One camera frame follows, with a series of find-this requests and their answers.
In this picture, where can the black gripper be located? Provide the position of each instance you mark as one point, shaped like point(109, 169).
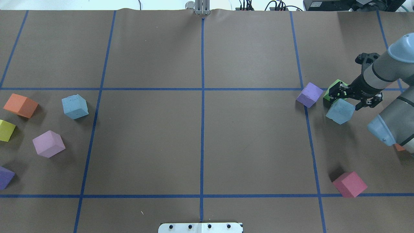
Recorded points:
point(356, 86)

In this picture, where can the blue foam block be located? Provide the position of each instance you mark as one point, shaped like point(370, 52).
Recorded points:
point(74, 106)
point(341, 111)

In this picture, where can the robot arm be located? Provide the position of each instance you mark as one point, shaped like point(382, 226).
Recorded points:
point(389, 72)

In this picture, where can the green foam block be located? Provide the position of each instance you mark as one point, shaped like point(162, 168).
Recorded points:
point(337, 90)

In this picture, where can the purple foam block right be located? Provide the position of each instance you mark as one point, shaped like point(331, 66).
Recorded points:
point(309, 95)

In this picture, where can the purple foam block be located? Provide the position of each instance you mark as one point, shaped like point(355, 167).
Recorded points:
point(309, 95)
point(5, 177)

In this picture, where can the orange foam block right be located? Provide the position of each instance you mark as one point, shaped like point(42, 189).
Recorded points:
point(399, 147)

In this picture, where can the orange foam block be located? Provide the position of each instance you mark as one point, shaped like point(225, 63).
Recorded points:
point(21, 105)
point(399, 147)

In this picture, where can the magenta foam block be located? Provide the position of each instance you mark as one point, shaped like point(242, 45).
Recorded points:
point(350, 185)

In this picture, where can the small metal cylinder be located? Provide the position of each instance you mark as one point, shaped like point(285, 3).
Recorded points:
point(190, 5)

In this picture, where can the light pink foam block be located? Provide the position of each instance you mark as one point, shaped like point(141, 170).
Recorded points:
point(48, 144)

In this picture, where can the orange foam block left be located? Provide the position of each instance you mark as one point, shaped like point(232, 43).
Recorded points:
point(21, 105)

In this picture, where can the yellow foam block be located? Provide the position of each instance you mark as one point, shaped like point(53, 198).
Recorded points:
point(6, 130)

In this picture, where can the purple foam block left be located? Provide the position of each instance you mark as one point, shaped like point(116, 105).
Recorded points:
point(5, 177)

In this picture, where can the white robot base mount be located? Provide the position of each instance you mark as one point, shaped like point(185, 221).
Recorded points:
point(218, 227)

